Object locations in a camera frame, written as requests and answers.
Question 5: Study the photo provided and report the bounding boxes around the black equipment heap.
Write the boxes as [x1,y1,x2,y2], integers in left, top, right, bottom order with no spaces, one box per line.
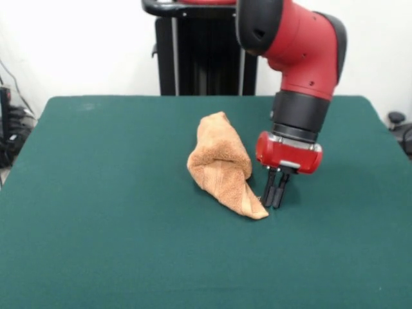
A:
[0,106,37,168]

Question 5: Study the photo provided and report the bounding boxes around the tan terry towel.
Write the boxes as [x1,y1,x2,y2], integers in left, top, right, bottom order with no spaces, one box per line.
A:
[187,111,270,221]

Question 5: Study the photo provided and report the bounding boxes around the dark green table cloth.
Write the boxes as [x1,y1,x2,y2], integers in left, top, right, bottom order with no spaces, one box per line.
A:
[0,95,412,309]

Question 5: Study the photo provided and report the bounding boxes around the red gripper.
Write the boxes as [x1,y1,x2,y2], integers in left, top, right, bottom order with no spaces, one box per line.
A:
[255,130,324,209]

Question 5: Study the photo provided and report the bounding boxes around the grey cable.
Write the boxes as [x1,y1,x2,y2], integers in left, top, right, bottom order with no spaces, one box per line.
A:
[0,59,32,113]

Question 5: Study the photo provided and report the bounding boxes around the black box device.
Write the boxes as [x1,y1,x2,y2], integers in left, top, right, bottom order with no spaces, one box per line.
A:
[0,86,13,142]

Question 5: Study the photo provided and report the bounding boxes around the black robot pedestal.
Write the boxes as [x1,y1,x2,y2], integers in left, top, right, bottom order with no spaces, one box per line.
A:
[140,0,278,97]

